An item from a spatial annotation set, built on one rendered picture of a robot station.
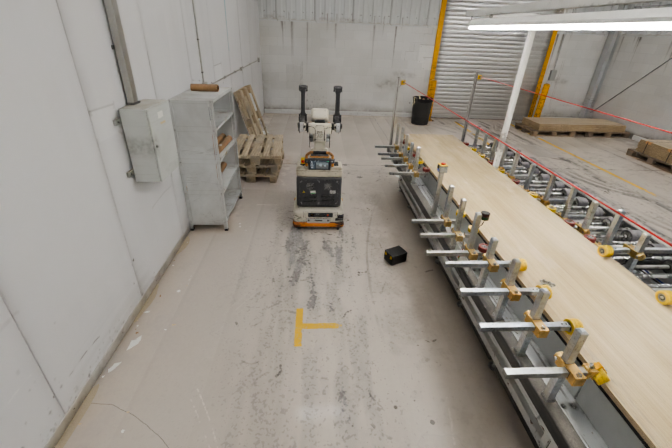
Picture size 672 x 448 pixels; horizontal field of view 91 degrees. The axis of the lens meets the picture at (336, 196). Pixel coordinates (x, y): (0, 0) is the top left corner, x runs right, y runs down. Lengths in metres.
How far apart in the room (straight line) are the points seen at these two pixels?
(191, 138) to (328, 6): 6.77
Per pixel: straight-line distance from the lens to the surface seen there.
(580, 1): 2.48
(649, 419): 2.04
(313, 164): 3.81
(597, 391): 2.18
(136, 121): 3.02
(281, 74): 9.99
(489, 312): 2.41
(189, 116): 3.84
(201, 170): 4.00
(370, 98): 10.15
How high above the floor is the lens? 2.24
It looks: 26 degrees down
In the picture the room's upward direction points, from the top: 3 degrees clockwise
